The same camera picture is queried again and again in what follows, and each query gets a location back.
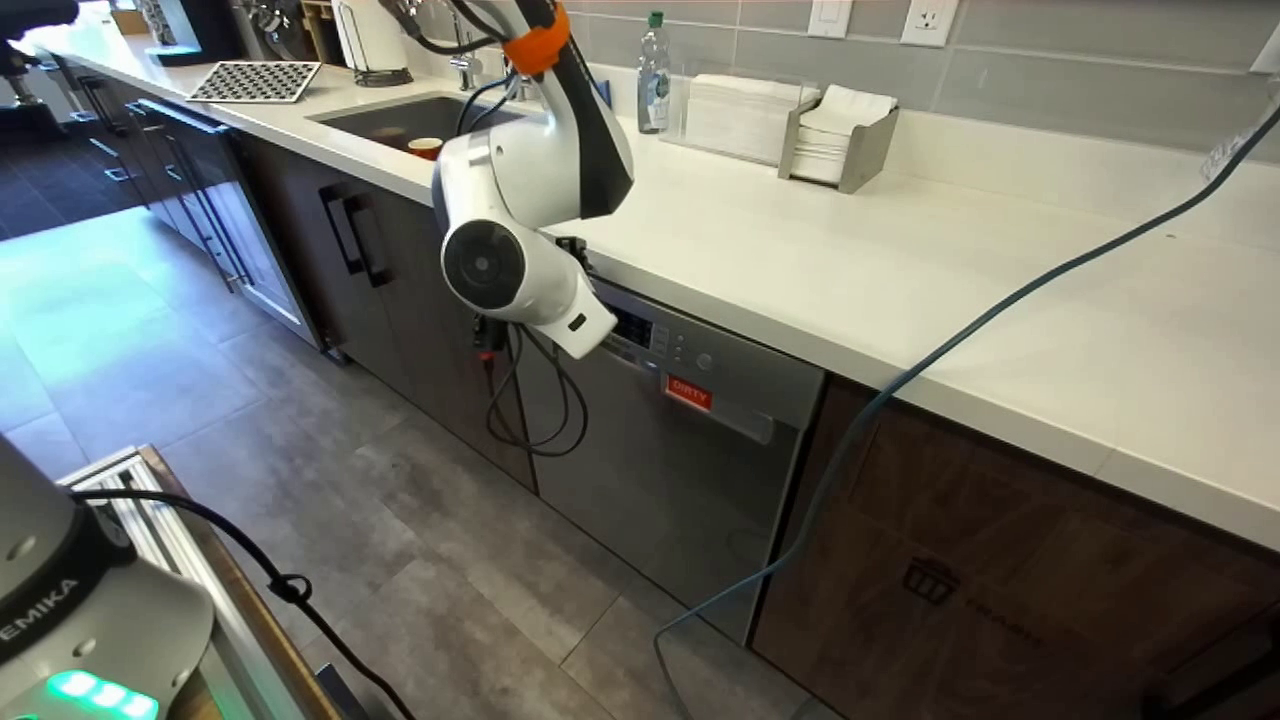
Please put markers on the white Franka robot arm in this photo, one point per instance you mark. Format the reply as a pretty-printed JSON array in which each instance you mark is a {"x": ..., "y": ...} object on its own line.
[{"x": 513, "y": 173}]

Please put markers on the grey robot base green light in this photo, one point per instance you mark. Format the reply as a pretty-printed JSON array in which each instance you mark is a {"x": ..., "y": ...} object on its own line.
[{"x": 82, "y": 614}]

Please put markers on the red dishwasher sticker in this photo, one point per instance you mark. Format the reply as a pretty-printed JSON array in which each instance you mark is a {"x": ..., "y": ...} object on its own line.
[{"x": 689, "y": 394}]

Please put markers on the stainless steel dishwasher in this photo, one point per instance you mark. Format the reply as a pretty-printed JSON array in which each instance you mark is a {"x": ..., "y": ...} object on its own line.
[{"x": 667, "y": 493}]

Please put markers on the white napkins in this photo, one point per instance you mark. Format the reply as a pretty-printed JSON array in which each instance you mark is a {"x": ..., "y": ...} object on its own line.
[{"x": 833, "y": 127}]

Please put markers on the white cup red inside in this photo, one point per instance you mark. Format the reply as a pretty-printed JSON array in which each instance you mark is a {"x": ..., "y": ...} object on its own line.
[{"x": 424, "y": 144}]

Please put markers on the grey metal napkin holder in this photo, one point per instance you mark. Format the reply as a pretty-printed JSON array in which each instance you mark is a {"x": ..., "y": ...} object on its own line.
[{"x": 874, "y": 155}]

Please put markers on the steel kitchen sink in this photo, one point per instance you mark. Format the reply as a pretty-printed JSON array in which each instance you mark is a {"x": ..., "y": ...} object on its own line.
[{"x": 384, "y": 122}]

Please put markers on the wooden robot cart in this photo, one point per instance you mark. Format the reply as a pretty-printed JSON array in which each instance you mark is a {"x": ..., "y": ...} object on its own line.
[{"x": 254, "y": 603}]

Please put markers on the glossy dark cabinet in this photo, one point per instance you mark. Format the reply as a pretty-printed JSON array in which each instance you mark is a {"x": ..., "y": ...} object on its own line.
[{"x": 203, "y": 202}]

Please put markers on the striped drying mat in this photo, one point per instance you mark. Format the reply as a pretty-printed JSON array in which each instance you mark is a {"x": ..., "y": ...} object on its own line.
[{"x": 254, "y": 81}]

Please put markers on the black coffee machine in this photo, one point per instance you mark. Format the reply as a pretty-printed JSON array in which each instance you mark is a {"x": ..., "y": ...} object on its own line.
[{"x": 194, "y": 30}]

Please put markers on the orange wrist mount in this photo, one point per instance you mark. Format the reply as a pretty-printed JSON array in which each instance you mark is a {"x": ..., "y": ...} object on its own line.
[{"x": 539, "y": 43}]

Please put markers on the white wall switch plate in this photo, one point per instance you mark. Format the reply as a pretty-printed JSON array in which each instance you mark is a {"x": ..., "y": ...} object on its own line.
[{"x": 828, "y": 16}]

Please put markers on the white wall outlet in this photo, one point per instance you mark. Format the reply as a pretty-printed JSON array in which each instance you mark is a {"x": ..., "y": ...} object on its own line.
[
  {"x": 929, "y": 16},
  {"x": 1265, "y": 51}
]

